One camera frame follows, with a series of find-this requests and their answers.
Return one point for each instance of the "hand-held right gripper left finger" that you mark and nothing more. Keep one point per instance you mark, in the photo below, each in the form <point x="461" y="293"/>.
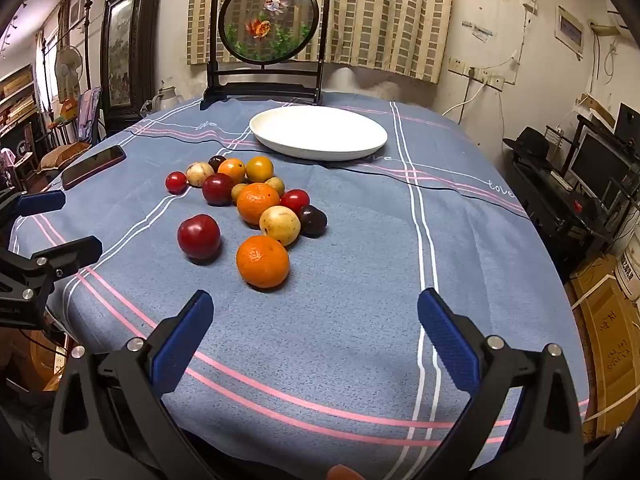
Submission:
<point x="182" y="340"/>

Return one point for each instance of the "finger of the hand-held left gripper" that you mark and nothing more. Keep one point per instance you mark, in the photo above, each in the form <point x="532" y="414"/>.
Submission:
<point x="42" y="202"/>
<point x="75" y="251"/>

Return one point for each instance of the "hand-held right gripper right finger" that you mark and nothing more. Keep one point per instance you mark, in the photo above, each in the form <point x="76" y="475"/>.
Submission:
<point x="447" y="340"/>

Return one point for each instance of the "large red apple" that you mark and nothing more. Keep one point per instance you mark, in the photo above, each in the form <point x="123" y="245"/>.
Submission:
<point x="199" y="236"/>

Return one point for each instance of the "orange mandarin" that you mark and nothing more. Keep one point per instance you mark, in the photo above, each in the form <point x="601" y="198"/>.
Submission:
<point x="257" y="203"/>
<point x="263" y="261"/>

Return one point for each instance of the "small red cherry tomato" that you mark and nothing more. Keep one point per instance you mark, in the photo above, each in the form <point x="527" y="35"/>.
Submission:
<point x="176" y="183"/>

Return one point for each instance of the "tan spotted fruit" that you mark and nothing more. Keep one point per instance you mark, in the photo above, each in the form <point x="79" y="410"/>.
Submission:
<point x="199" y="173"/>

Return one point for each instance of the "yellow loquat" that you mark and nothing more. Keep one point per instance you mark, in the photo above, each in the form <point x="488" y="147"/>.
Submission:
<point x="280" y="225"/>

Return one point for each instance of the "dark red plum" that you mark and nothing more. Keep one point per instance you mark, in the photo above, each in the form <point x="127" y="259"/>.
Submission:
<point x="217" y="189"/>

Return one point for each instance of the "small yellow-green fruit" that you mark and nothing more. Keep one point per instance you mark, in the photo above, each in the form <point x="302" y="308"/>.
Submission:
<point x="276" y="185"/>
<point x="238" y="192"/>

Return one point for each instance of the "dark purple plum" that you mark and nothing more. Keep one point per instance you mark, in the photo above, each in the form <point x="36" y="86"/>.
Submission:
<point x="215" y="162"/>
<point x="314" y="221"/>

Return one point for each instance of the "smooth orange with green stem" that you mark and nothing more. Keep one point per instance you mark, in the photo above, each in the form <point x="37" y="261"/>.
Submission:
<point x="232" y="170"/>

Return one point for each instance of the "yellow-orange pear-shaped fruit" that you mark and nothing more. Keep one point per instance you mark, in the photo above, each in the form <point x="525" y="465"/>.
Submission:
<point x="259" y="169"/>

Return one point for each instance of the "white oval plate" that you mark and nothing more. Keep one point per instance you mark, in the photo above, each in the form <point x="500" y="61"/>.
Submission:
<point x="320" y="132"/>

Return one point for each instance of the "brown cushion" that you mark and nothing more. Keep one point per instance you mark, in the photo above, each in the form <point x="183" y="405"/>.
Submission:
<point x="62" y="155"/>

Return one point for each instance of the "wooden chair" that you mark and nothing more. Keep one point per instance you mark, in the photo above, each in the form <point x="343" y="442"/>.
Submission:
<point x="37" y="360"/>

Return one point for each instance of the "black smartphone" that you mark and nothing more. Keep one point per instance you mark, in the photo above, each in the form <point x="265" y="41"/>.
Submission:
<point x="92" y="166"/>

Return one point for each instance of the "chair with blue cloth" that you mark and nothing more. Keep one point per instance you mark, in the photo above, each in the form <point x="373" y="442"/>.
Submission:
<point x="90" y="115"/>

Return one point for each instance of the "blue striped tablecloth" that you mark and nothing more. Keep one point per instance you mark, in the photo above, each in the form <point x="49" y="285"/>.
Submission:
<point x="350" y="285"/>

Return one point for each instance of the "wooden shelf with boxes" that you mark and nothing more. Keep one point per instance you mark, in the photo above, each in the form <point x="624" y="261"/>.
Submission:
<point x="17" y="87"/>

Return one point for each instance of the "white standing fan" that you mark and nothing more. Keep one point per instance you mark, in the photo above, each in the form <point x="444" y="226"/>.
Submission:
<point x="67" y="66"/>

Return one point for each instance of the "cardboard box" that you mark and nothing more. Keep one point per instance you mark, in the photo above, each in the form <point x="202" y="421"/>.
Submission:
<point x="605" y="340"/>

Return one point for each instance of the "white kettle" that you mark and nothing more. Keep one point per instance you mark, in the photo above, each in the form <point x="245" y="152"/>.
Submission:
<point x="167" y="96"/>

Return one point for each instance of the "black desk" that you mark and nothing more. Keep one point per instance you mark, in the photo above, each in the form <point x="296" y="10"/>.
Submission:
<point x="550" y="210"/>

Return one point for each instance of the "carved dark wooden screen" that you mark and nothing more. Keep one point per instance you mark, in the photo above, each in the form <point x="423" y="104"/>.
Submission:
<point x="122" y="50"/>

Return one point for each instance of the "black hat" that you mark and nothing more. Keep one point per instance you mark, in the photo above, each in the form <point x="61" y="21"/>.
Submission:
<point x="530" y="142"/>

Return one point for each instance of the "black computer monitor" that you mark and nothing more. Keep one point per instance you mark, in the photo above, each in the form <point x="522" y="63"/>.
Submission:
<point x="595" y="162"/>

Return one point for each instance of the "round embroidered table screen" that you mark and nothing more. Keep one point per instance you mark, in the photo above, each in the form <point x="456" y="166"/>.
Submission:
<point x="270" y="20"/>

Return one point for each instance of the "beige checked curtain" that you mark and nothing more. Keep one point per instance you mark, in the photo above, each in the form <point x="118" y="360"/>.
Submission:
<point x="390" y="15"/>

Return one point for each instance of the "white wall socket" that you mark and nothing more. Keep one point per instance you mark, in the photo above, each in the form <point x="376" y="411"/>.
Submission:
<point x="482" y="75"/>
<point x="456" y="65"/>

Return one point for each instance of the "white framed wall picture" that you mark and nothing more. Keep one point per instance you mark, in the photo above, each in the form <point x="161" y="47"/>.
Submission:
<point x="570" y="30"/>

